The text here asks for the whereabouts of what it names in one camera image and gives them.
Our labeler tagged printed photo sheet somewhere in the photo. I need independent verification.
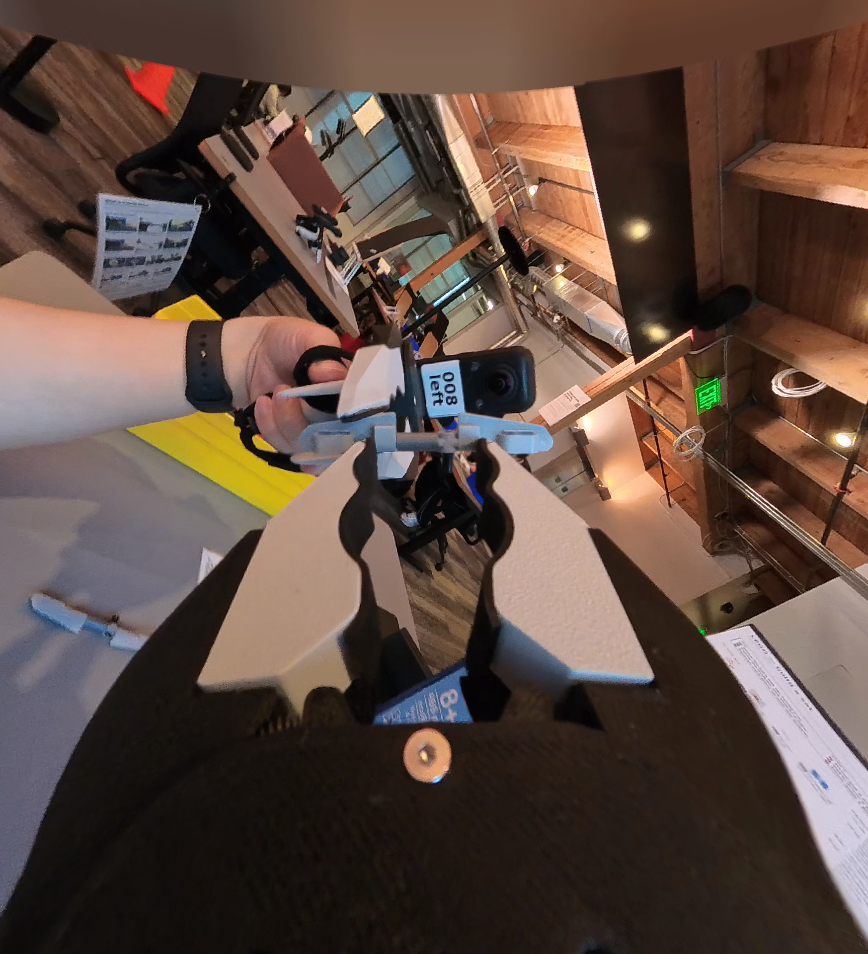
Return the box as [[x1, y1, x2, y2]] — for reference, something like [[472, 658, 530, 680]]
[[91, 192, 204, 301]]

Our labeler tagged black table base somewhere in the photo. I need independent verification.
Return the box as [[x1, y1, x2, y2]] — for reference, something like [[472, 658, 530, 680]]
[[0, 33, 62, 135]]

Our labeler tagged black office chair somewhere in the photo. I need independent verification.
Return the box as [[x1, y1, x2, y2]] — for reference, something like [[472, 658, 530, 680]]
[[117, 71, 263, 314]]

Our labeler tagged light office desk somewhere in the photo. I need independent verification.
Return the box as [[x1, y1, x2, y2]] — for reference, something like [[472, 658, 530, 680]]
[[199, 112, 364, 340]]

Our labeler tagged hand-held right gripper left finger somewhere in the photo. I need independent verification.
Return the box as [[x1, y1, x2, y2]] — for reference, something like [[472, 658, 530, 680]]
[[197, 438, 421, 705]]

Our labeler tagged orange floor marker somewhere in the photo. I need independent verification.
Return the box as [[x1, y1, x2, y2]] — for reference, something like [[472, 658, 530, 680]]
[[124, 62, 177, 116]]

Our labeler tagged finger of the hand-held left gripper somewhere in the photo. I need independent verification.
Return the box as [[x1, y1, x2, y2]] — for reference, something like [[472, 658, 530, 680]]
[[291, 419, 399, 468], [456, 416, 555, 456]]

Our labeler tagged person's left hand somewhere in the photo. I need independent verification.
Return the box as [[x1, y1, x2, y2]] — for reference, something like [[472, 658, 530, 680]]
[[221, 315, 364, 476]]

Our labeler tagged large printed instruction sheet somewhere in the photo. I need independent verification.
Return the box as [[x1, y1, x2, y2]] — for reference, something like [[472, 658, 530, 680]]
[[706, 625, 868, 954]]

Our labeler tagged brown divider panel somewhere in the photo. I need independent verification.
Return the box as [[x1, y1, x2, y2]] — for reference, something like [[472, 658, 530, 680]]
[[266, 119, 347, 219]]

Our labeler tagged person's left forearm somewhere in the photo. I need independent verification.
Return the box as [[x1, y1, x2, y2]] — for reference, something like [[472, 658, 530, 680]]
[[0, 287, 192, 454]]

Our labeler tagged black ceiling panel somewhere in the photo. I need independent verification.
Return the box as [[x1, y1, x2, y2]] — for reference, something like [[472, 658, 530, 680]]
[[574, 66, 702, 347]]

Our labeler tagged grey desk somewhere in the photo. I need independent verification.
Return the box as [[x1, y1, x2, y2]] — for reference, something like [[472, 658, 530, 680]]
[[0, 249, 319, 954]]

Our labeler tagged black smartwatch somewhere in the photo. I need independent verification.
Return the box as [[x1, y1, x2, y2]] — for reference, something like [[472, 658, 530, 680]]
[[184, 319, 235, 413]]

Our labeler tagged blue robot kit box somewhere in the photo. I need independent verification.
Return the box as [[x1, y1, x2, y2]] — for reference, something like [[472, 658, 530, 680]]
[[373, 663, 473, 725]]

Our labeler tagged yellow parts bin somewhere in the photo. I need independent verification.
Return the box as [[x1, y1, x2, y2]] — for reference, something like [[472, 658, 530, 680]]
[[127, 294, 319, 517]]

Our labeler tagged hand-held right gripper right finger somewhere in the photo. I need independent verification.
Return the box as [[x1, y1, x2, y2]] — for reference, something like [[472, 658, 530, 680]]
[[467, 438, 657, 698]]

